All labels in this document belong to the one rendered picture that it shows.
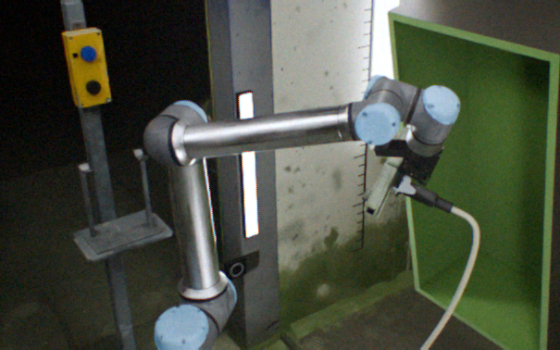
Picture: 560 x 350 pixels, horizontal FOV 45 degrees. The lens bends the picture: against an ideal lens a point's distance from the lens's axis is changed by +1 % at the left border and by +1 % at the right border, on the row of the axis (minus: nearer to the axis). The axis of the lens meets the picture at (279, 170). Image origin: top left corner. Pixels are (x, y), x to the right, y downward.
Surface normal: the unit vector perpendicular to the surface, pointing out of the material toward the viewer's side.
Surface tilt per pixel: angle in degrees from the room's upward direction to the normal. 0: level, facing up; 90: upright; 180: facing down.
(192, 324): 5
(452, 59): 90
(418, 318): 0
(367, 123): 89
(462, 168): 90
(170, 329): 5
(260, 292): 90
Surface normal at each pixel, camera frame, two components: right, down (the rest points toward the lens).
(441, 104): 0.18, -0.54
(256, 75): 0.55, 0.36
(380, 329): -0.02, -0.89
